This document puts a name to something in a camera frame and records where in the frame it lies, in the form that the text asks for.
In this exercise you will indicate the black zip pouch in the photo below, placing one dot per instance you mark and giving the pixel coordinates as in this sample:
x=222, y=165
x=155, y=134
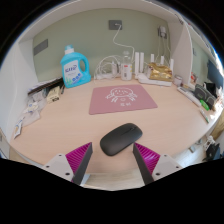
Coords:
x=204, y=95

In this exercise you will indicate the blue detergent bottle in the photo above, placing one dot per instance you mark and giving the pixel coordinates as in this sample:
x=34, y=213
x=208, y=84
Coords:
x=73, y=71

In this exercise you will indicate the clear plastic bags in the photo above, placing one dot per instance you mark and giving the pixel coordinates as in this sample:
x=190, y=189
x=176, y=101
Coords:
x=32, y=113

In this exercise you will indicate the black computer mouse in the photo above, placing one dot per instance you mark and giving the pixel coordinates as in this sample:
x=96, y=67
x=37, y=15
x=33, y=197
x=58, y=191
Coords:
x=120, y=138

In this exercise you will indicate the clear plastic bottle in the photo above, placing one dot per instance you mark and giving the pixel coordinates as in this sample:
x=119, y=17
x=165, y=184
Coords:
x=126, y=70

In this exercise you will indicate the small beige box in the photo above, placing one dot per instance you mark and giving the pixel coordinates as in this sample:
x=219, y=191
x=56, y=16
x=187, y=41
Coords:
x=53, y=95

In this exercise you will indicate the gold snack bag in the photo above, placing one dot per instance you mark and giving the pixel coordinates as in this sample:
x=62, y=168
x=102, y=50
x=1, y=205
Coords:
x=160, y=72

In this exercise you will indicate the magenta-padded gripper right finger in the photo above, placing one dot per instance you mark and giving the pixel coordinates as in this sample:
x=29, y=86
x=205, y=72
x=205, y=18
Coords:
x=148, y=157

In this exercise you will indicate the black monitor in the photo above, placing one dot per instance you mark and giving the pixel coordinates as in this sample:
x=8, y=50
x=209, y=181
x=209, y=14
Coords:
x=215, y=74

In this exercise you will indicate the white power strip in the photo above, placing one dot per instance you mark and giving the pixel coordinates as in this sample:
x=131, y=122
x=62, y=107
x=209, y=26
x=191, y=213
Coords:
x=104, y=76

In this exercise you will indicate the stack of books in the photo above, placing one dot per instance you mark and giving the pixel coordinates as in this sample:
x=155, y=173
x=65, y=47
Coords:
x=45, y=87

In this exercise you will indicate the white remote control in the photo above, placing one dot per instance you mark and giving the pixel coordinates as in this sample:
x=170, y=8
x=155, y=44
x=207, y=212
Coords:
x=189, y=96

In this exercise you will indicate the small round jar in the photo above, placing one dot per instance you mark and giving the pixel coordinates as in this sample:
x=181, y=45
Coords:
x=178, y=81

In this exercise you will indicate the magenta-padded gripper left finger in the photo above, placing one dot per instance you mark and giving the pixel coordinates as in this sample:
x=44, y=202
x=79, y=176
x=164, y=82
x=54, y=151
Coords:
x=79, y=156

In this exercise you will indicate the white wall adapter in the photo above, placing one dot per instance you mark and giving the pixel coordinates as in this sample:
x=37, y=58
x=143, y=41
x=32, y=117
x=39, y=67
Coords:
x=162, y=31

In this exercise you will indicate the black bag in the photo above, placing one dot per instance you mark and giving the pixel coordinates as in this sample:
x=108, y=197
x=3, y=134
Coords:
x=211, y=87

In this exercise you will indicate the white pen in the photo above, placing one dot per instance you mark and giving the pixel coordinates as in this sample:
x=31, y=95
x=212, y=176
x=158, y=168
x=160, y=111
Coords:
x=204, y=116

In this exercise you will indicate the grey blank wall plate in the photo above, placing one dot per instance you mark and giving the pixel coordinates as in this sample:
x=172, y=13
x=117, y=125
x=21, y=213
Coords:
x=40, y=47

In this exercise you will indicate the pink mouse pad with drawing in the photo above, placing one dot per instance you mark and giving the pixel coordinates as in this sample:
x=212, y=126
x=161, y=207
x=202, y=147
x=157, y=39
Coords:
x=123, y=100

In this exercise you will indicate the white desk shelf unit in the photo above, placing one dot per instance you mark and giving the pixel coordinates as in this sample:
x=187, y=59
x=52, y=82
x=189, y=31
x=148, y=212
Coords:
x=181, y=53

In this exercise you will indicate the grey wall socket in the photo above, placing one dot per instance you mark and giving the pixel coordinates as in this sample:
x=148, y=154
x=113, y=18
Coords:
x=115, y=25

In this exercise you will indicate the small white sachet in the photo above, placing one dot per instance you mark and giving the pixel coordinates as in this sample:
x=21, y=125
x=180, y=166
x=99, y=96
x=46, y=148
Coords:
x=18, y=127

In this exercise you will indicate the white router with antennas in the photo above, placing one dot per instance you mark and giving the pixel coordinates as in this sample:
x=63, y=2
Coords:
x=141, y=78

